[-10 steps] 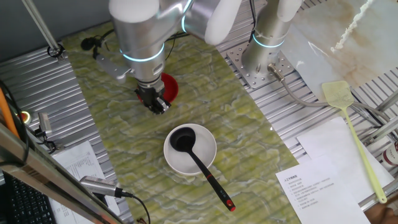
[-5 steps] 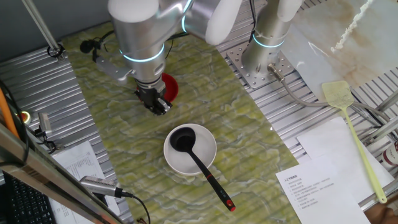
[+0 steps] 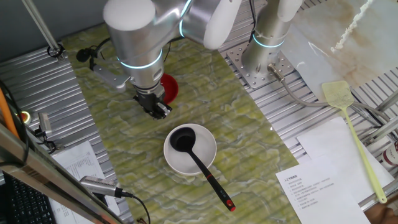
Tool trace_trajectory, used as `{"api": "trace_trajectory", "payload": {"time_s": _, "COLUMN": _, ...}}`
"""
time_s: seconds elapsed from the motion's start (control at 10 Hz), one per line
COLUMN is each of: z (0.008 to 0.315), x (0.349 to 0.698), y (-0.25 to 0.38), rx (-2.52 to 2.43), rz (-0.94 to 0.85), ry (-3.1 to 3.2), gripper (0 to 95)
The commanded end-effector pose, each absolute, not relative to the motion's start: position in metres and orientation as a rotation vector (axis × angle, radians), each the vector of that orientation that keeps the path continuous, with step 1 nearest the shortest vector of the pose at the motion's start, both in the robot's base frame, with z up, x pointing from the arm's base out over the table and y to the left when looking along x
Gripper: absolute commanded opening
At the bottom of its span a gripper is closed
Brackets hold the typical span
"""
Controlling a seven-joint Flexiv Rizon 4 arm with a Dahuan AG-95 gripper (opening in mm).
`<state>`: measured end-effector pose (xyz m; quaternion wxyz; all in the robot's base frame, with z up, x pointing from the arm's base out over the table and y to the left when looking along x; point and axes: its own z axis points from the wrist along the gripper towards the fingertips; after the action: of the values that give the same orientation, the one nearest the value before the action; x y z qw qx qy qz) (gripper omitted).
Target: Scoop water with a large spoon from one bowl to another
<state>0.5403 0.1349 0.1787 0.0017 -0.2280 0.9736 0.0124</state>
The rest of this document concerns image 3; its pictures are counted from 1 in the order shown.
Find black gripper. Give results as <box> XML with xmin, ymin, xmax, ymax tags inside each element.
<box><xmin>133</xmin><ymin>91</ymin><xmax>173</xmax><ymax>121</ymax></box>

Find black ladle with red ring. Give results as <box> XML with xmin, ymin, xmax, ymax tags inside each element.
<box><xmin>169</xmin><ymin>126</ymin><xmax>236</xmax><ymax>213</ymax></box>

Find white ceramic bowl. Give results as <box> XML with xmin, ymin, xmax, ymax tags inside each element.
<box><xmin>163</xmin><ymin>123</ymin><xmax>218</xmax><ymax>177</ymax></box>

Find person left forearm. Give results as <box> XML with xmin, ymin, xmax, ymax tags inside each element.
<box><xmin>363</xmin><ymin>194</ymin><xmax>398</xmax><ymax>224</ymax></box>

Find red bowl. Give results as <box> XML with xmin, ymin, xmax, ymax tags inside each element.
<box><xmin>160</xmin><ymin>73</ymin><xmax>180</xmax><ymax>105</ymax></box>

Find green marble pattern mat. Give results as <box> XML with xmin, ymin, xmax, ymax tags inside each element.
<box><xmin>62</xmin><ymin>21</ymin><xmax>301</xmax><ymax>224</ymax></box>

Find printed table paper sheet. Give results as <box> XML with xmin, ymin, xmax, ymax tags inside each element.
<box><xmin>49</xmin><ymin>140</ymin><xmax>121</xmax><ymax>224</ymax></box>

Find red yellow emergency stop button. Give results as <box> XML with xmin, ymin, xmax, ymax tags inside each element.
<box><xmin>16</xmin><ymin>110</ymin><xmax>32</xmax><ymax>126</ymax></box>

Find thin metal pole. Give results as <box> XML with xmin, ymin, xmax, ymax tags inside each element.
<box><xmin>21</xmin><ymin>0</ymin><xmax>67</xmax><ymax>62</ymax></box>

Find orange tube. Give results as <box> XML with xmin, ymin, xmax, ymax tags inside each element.
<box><xmin>0</xmin><ymin>88</ymin><xmax>20</xmax><ymax>140</ymax></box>

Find black keyboard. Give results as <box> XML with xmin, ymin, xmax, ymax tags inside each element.
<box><xmin>2</xmin><ymin>172</ymin><xmax>57</xmax><ymax>224</ymax></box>

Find blank white paper sheet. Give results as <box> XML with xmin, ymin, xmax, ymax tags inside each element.
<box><xmin>296</xmin><ymin>116</ymin><xmax>395</xmax><ymax>203</ymax></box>

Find yellow fly swatter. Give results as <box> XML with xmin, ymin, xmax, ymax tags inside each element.
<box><xmin>321</xmin><ymin>80</ymin><xmax>388</xmax><ymax>205</ymax></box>

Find paper sheet with text list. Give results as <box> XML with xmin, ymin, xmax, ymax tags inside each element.
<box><xmin>275</xmin><ymin>155</ymin><xmax>373</xmax><ymax>224</ymax></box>

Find white beige marble board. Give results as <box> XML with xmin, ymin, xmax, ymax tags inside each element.
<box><xmin>281</xmin><ymin>0</ymin><xmax>398</xmax><ymax>102</ymax></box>

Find aluminium profile bar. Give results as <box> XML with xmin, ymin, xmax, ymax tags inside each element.
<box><xmin>360</xmin><ymin>115</ymin><xmax>398</xmax><ymax>147</ymax></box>
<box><xmin>374</xmin><ymin>89</ymin><xmax>398</xmax><ymax>113</ymax></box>
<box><xmin>357</xmin><ymin>177</ymin><xmax>398</xmax><ymax>212</ymax></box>

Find red white can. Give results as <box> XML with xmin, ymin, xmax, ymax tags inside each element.
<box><xmin>381</xmin><ymin>141</ymin><xmax>398</xmax><ymax>171</ymax></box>

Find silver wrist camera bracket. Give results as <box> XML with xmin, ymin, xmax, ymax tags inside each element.
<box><xmin>92</xmin><ymin>63</ymin><xmax>131</xmax><ymax>91</ymax></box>

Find black camera cable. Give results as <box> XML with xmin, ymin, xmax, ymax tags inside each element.
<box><xmin>119</xmin><ymin>190</ymin><xmax>152</xmax><ymax>224</ymax></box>

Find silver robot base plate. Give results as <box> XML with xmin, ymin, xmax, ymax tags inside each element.
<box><xmin>226</xmin><ymin>42</ymin><xmax>295</xmax><ymax>90</ymax></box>

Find silver depth camera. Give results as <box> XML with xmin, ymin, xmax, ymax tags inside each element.
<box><xmin>79</xmin><ymin>175</ymin><xmax>124</xmax><ymax>199</ymax></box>

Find small silver camera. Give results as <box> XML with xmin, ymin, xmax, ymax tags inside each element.
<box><xmin>37</xmin><ymin>111</ymin><xmax>53</xmax><ymax>135</ymax></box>

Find silver camera clamp stand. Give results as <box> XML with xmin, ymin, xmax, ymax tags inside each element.
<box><xmin>32</xmin><ymin>126</ymin><xmax>59</xmax><ymax>154</ymax></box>

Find grey robot conduit cable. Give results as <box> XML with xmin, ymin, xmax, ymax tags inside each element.
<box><xmin>267</xmin><ymin>63</ymin><xmax>391</xmax><ymax>124</ymax></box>

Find large aluminium frame beam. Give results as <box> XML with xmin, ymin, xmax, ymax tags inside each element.
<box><xmin>0</xmin><ymin>123</ymin><xmax>125</xmax><ymax>224</ymax></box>

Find black loose cables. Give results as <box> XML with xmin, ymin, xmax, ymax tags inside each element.
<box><xmin>0</xmin><ymin>80</ymin><xmax>31</xmax><ymax>167</ymax></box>

